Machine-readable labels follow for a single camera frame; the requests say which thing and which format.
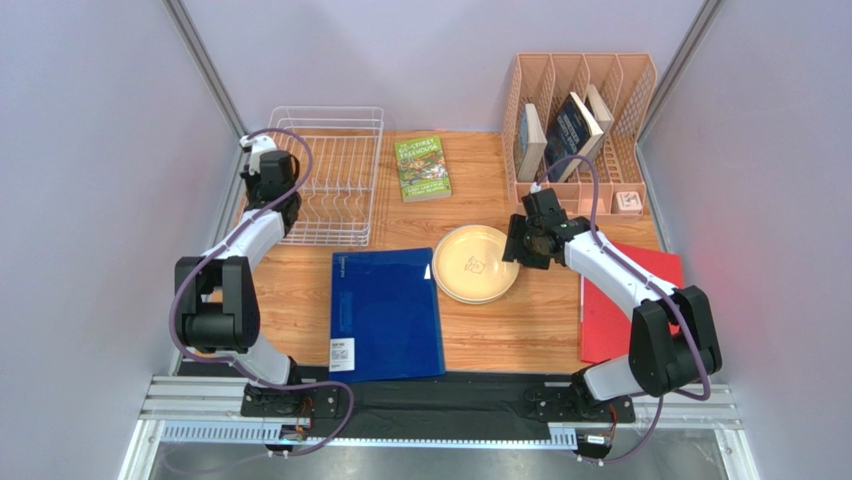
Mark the white book in organizer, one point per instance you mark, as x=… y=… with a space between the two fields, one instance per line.
x=598 y=107

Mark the white wire dish rack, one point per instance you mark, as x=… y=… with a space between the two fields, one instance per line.
x=338 y=196

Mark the red folder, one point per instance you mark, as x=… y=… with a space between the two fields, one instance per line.
x=604 y=327

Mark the blue folder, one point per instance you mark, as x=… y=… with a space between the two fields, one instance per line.
x=385 y=321

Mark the blue plate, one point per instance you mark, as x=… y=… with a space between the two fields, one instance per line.
x=474 y=301

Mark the grey book in organizer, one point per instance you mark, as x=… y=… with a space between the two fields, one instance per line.
x=530 y=145

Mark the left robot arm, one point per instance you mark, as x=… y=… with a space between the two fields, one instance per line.
x=215 y=315

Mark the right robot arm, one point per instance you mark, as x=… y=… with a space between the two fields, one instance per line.
x=673 y=340

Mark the aluminium mounting rail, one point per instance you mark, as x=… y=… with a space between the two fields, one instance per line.
x=205 y=409

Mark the small white box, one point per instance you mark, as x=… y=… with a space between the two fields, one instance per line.
x=629 y=203

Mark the dark blue book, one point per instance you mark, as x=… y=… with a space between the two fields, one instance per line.
x=572 y=133

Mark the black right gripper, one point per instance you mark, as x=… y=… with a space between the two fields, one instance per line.
x=517 y=239

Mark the tan plate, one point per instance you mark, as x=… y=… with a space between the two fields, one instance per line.
x=467 y=262

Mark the green treehouse book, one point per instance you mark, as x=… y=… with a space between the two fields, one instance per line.
x=422 y=169

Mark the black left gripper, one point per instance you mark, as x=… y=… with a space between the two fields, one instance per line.
x=251 y=180

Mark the peach file organizer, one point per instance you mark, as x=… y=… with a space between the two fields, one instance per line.
x=626 y=81

